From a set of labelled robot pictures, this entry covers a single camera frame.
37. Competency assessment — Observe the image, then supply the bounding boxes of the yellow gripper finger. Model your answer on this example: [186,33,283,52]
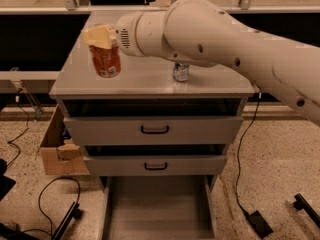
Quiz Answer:
[81,25,117,49]

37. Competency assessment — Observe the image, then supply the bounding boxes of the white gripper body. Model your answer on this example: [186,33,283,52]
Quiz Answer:
[116,11,167,57]

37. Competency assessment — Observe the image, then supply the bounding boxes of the red coke can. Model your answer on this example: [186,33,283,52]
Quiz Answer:
[89,46,121,78]

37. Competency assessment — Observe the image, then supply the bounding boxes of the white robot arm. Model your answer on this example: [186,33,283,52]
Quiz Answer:
[82,0,320,125]

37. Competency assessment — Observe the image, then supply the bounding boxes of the silver blue tall can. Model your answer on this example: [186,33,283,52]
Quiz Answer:
[173,63,189,82]

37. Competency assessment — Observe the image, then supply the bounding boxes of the grey drawer cabinet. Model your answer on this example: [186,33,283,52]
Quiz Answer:
[48,9,254,185]

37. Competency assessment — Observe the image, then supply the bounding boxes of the grey top drawer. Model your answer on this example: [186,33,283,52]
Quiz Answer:
[64,116,243,146]

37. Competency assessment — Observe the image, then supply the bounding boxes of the grey middle drawer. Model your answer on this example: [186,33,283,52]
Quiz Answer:
[84,155,226,176]

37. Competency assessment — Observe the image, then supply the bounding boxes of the grey open bottom drawer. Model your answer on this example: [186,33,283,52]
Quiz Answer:
[98,176,218,240]

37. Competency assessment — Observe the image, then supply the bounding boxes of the brown cardboard box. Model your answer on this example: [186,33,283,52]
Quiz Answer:
[40,107,89,176]

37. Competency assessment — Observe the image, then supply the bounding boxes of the black stand leg left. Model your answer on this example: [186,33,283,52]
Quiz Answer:
[51,202,82,240]

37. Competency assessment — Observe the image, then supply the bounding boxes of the black stand leg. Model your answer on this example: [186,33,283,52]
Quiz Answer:
[293,193,320,229]
[51,202,82,240]

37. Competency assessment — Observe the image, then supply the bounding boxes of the black power adapter brick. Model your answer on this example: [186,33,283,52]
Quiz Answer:
[247,211,273,239]

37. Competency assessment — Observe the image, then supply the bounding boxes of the black stand leg right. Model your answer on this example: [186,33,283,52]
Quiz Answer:
[293,193,320,229]

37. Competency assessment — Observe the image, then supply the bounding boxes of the black top drawer handle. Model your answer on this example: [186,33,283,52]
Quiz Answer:
[140,125,170,135]

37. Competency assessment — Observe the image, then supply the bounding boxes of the black drawer handle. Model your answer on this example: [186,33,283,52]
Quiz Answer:
[140,125,170,135]
[144,162,168,171]

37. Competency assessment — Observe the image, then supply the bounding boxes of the black thin cable left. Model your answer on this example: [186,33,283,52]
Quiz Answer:
[5,88,30,168]

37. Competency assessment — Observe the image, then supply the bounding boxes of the black middle drawer handle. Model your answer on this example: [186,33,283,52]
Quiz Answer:
[144,162,168,171]

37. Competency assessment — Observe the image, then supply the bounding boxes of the black power cable right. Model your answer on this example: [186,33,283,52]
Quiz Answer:
[232,91,262,215]

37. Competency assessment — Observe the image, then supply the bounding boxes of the black cable left floor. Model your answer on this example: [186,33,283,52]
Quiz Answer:
[19,176,81,238]

